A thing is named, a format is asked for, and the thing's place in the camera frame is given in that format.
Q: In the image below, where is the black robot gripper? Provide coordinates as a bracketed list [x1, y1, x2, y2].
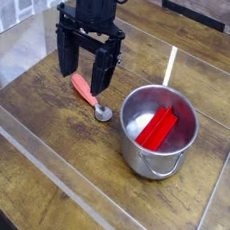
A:
[56, 0, 128, 96]

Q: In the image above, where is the red plastic block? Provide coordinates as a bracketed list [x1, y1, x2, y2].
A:
[135, 107, 178, 151]

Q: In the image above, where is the silver metal pot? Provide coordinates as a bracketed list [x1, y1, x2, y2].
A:
[120, 84, 199, 180]

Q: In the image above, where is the black strip on table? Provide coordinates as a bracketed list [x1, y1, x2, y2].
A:
[161, 0, 225, 33]

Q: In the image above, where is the spoon with red handle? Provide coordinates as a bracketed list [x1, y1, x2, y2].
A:
[71, 74, 113, 122]

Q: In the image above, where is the clear acrylic enclosure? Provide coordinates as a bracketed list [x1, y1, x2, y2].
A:
[0, 9, 230, 230]

